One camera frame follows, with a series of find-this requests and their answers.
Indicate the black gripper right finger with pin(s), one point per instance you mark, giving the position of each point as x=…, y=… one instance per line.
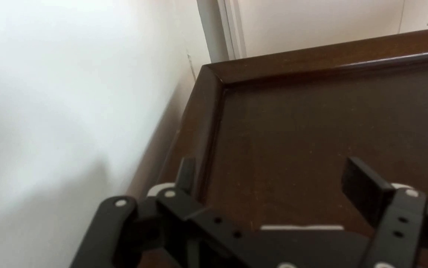
x=399, y=214

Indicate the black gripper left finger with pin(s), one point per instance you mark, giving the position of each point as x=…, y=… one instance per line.
x=168, y=217

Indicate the dark wooden tray table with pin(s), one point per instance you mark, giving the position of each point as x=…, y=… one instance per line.
x=271, y=137

